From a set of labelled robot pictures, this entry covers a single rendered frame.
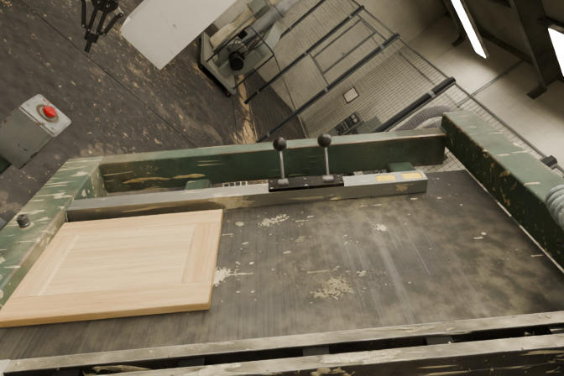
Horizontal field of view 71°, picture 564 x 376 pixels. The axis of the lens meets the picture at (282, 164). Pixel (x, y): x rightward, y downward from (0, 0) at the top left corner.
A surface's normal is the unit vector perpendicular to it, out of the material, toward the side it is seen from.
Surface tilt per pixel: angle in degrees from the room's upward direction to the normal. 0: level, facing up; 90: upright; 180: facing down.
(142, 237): 55
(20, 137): 90
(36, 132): 90
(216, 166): 90
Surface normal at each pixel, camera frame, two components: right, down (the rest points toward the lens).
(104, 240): -0.07, -0.88
